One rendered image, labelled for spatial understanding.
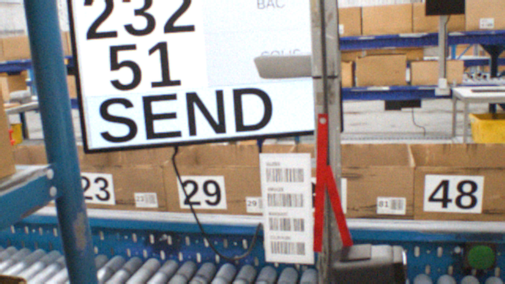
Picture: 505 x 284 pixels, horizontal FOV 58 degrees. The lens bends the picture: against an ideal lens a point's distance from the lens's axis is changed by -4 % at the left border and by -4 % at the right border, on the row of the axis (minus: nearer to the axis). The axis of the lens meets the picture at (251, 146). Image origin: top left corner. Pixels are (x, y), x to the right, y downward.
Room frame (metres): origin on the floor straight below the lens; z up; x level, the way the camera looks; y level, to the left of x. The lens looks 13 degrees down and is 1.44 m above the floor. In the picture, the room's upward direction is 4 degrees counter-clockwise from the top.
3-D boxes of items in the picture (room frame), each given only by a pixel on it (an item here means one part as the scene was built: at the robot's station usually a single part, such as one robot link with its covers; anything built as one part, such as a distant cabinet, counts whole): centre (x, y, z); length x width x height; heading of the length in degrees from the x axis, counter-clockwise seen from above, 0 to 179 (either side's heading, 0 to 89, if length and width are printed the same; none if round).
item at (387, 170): (1.46, -0.31, 0.97); 0.39 x 0.29 x 0.17; 75
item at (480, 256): (1.15, -0.61, 0.81); 0.07 x 0.01 x 0.07; 75
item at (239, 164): (1.56, 0.07, 0.96); 0.39 x 0.29 x 0.17; 74
